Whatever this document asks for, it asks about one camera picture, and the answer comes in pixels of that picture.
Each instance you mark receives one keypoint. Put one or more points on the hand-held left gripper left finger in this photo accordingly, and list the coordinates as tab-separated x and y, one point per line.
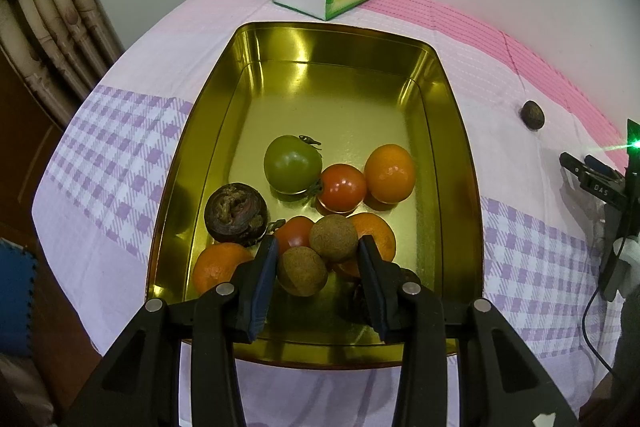
262	292

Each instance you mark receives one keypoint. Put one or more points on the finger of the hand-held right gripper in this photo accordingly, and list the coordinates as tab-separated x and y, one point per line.
575	163
600	167

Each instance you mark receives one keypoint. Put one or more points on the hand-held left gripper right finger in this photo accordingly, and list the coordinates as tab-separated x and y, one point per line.
375	289

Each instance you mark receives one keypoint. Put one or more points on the brown longan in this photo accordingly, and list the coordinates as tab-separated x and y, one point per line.
334	238
302	271

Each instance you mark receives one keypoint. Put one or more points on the orange mandarin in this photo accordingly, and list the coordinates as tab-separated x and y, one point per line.
380	234
220	267
390	174

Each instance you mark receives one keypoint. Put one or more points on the red tomato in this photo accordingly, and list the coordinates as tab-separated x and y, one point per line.
342	188
295	234

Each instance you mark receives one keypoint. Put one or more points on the green tomato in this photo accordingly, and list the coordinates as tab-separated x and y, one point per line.
292	164

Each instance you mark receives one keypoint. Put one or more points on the red tin box gold inside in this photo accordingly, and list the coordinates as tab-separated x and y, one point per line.
325	87

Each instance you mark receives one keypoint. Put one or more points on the small dark purple mangosteen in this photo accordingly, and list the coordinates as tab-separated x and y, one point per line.
532	115

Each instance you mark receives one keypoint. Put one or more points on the pink purple checked tablecloth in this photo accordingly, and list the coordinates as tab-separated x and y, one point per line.
525	267

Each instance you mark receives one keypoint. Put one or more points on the blue foam mat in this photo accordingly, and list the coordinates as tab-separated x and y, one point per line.
15	297

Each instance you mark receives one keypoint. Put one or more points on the beige bamboo pattern curtain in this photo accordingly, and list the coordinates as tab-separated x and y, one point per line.
50	17

